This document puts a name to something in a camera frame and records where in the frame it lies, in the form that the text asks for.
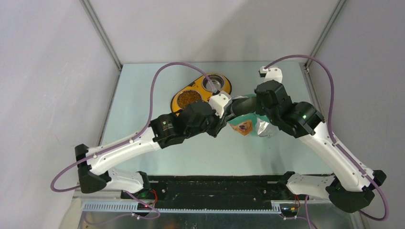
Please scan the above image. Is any green pet food bag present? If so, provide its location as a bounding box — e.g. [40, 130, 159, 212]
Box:
[227, 94, 278, 138]

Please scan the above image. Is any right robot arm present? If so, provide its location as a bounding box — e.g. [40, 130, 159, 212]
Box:
[255, 80, 386, 213]

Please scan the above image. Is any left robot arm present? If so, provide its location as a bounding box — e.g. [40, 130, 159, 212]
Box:
[75, 100, 230, 199]

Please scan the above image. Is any brown pet food kibble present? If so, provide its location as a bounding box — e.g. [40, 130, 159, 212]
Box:
[178, 91, 202, 109]

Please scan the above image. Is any yellow double bowl feeder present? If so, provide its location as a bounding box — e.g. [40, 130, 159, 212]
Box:
[171, 73, 232, 112]

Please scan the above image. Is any left steel bowl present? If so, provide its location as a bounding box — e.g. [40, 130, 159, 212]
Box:
[176, 90, 203, 111]

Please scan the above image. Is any steel bowl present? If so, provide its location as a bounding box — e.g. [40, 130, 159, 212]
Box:
[202, 74, 225, 92]
[176, 90, 203, 111]

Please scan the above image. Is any right steel bowl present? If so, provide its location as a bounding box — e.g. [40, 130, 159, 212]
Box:
[202, 74, 225, 92]

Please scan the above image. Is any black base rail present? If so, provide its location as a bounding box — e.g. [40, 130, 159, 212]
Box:
[133, 175, 305, 208]

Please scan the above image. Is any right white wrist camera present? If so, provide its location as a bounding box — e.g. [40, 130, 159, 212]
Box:
[258, 66, 283, 83]

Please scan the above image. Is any grey slotted cable duct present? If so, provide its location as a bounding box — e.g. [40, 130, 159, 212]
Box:
[82, 201, 281, 214]

